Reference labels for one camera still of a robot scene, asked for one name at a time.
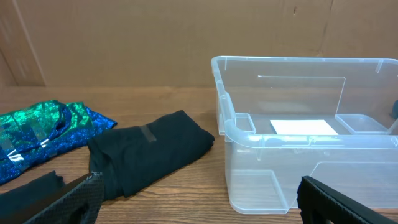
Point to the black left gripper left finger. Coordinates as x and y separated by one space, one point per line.
76 202

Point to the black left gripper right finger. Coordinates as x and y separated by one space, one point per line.
321 204

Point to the black cloth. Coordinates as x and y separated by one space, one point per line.
131 159
27 194

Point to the green blue sequin cloth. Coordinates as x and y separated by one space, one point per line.
33 135

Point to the white label in bin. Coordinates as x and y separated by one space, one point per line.
302 127

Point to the clear plastic storage bin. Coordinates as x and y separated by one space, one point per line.
357 97

